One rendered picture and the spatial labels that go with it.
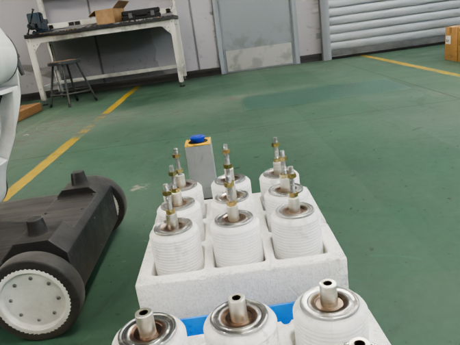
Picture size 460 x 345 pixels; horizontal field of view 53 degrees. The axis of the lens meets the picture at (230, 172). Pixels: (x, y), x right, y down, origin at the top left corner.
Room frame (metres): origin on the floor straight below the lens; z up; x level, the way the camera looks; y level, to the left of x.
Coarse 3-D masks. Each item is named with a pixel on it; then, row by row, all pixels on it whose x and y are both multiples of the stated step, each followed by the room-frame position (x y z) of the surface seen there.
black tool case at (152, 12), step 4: (148, 8) 5.37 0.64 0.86; (152, 8) 5.37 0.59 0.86; (156, 8) 5.37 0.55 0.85; (124, 12) 5.33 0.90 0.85; (128, 12) 5.33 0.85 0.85; (132, 12) 5.34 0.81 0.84; (136, 12) 5.34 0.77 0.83; (140, 12) 5.35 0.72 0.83; (144, 12) 5.36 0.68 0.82; (148, 12) 5.37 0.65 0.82; (152, 12) 5.36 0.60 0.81; (156, 12) 5.38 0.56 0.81; (124, 16) 5.33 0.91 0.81; (128, 16) 5.33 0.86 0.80; (132, 16) 5.33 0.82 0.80; (136, 16) 5.34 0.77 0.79; (140, 16) 5.35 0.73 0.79; (144, 16) 5.35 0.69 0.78; (148, 16) 5.36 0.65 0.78; (152, 16) 5.36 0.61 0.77; (156, 16) 5.37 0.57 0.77; (124, 20) 5.32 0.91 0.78; (128, 20) 5.33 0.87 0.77
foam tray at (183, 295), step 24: (264, 216) 0.98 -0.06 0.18; (264, 240) 0.85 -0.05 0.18; (336, 240) 0.81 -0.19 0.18; (144, 264) 0.82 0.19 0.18; (264, 264) 0.76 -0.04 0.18; (288, 264) 0.74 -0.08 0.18; (312, 264) 0.74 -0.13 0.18; (336, 264) 0.74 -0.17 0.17; (144, 288) 0.74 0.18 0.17; (168, 288) 0.74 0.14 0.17; (192, 288) 0.74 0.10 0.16; (216, 288) 0.74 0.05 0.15; (240, 288) 0.74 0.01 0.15; (264, 288) 0.74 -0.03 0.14; (288, 288) 0.74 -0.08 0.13; (168, 312) 0.74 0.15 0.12; (192, 312) 0.74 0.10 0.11
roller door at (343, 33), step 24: (336, 0) 5.85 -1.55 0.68; (360, 0) 5.85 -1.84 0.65; (384, 0) 5.86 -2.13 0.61; (408, 0) 5.84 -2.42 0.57; (432, 0) 5.84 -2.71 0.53; (456, 0) 5.85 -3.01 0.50; (336, 24) 5.86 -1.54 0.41; (360, 24) 5.85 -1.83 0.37; (384, 24) 5.85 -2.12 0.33; (408, 24) 5.85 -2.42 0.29; (432, 24) 5.84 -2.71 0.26; (456, 24) 5.84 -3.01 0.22; (336, 48) 5.85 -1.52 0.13; (360, 48) 5.86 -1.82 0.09; (384, 48) 5.85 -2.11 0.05; (408, 48) 5.83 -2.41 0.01
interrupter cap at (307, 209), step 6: (300, 204) 0.84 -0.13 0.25; (306, 204) 0.84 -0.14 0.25; (276, 210) 0.82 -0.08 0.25; (282, 210) 0.82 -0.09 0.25; (288, 210) 0.82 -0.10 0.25; (306, 210) 0.81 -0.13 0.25; (312, 210) 0.80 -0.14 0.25; (282, 216) 0.79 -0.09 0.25; (288, 216) 0.79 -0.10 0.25; (294, 216) 0.79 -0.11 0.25; (300, 216) 0.78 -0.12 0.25; (306, 216) 0.78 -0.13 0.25
